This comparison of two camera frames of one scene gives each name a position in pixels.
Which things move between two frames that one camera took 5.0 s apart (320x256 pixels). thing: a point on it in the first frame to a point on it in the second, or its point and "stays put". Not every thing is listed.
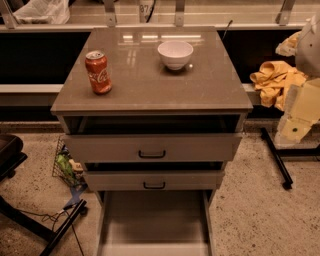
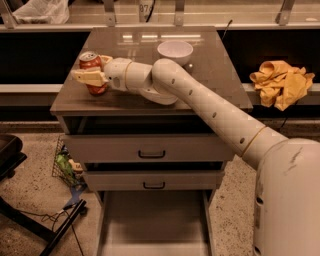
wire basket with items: x=66 y=168 stays put
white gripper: x=309 y=53 to x=115 y=74
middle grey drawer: x=157 y=180 stays put
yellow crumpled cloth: x=274 y=80 stays put
